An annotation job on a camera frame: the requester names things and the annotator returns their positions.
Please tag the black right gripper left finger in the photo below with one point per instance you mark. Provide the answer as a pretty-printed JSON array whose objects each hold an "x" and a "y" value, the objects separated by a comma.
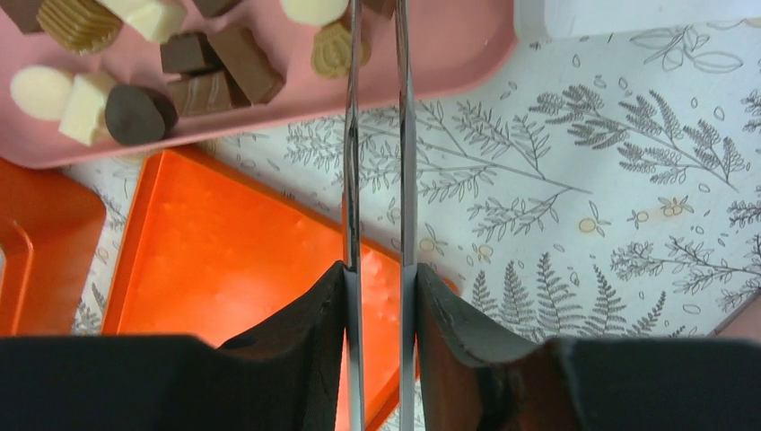
[{"x": 281, "y": 374}]

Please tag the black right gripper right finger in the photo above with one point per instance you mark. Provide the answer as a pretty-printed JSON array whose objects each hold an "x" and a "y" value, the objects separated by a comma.
[{"x": 477, "y": 375}]

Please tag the orange box lid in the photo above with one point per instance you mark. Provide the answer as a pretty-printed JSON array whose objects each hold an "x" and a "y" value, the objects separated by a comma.
[{"x": 208, "y": 251}]

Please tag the metal tongs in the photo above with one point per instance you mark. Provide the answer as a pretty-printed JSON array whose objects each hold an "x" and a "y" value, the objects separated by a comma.
[{"x": 353, "y": 181}]

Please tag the orange chocolate box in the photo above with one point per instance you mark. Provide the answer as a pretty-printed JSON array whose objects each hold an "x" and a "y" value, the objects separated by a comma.
[{"x": 50, "y": 228}]

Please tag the pink tray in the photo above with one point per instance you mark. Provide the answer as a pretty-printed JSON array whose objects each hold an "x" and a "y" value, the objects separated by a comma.
[{"x": 453, "y": 45}]

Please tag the brown bar chocolate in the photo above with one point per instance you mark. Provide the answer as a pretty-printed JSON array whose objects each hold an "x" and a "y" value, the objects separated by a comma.
[{"x": 247, "y": 62}]

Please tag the dark round chocolate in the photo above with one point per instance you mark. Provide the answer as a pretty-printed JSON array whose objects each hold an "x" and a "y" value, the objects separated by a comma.
[{"x": 137, "y": 115}]

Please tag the caramel round chocolate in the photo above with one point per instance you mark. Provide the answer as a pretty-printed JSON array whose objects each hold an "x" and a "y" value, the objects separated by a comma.
[{"x": 331, "y": 54}]

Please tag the white rectangular chocolate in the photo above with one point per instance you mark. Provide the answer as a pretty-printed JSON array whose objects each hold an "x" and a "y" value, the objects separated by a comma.
[{"x": 83, "y": 116}]

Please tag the white oval chocolate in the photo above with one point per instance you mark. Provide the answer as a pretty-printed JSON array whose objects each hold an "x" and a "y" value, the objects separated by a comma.
[{"x": 41, "y": 91}]

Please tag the caramel ridged chocolate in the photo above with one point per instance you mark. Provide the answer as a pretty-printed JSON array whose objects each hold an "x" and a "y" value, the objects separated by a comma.
[{"x": 83, "y": 27}]

